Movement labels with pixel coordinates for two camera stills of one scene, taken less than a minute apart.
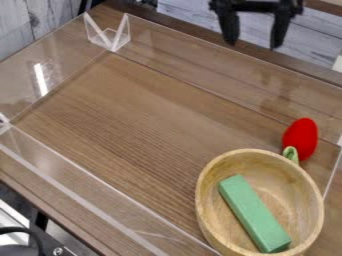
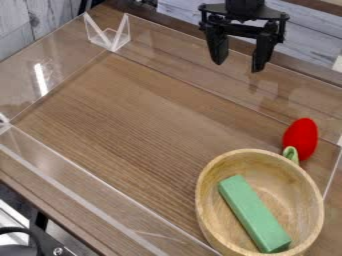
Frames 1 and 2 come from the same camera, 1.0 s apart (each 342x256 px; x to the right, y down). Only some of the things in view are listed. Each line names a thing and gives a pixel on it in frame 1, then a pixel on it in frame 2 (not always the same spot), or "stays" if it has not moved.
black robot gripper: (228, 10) -> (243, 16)
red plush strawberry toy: (300, 139) stays
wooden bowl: (287, 189) stays
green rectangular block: (255, 214) stays
